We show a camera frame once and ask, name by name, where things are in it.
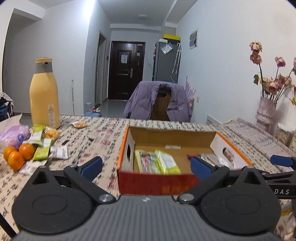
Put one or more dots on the pink patterned folded cloth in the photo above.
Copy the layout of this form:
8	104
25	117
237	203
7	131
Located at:
261	140

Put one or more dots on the green snack packet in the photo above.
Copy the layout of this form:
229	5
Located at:
42	152
36	137

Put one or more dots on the orange cardboard snack box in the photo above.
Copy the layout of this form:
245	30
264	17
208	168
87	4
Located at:
176	143

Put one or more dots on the yellow box on refrigerator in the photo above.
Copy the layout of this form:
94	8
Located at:
171	38

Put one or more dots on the orange cracker packet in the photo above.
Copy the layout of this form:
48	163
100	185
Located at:
51	133

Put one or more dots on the purple tissue pack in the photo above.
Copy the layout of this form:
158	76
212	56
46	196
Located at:
14	136

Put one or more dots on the pink textured vase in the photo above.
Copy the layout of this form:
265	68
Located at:
265	114

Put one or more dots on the red blue candy wrapper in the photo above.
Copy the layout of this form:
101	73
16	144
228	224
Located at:
189	157

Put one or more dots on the blue step stool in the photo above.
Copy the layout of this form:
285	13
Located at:
92	114

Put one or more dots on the dried pink roses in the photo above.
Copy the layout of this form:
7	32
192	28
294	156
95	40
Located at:
277	82

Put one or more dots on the silver snack packet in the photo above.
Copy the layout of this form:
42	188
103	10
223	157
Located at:
216	160

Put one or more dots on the wooden chair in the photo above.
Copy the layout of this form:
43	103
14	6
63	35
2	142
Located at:
159	109

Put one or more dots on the purple puffer jacket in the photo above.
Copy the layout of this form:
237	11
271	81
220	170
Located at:
139	106

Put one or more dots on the small orange snack packet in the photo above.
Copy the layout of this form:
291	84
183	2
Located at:
79	124

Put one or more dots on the dark entrance door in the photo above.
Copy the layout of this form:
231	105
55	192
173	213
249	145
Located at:
126	68

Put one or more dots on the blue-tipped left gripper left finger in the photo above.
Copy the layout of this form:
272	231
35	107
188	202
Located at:
81	178

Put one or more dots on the orange mandarin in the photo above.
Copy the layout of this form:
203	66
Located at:
15	160
27	151
7	151

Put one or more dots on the yellow thermos bottle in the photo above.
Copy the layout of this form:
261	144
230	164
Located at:
44	95

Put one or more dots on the white snack packet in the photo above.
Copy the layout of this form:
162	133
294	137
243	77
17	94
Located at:
59	153

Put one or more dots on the brown white packet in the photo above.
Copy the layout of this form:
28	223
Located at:
147	162

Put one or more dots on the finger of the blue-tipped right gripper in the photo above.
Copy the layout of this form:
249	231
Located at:
281	161

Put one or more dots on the wall electrical panel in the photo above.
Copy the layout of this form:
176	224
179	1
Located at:
193	40

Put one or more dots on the white packet near mandarins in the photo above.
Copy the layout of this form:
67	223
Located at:
31	166

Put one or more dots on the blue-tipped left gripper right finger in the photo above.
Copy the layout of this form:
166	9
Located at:
210	177

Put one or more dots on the grey refrigerator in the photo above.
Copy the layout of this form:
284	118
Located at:
166	61

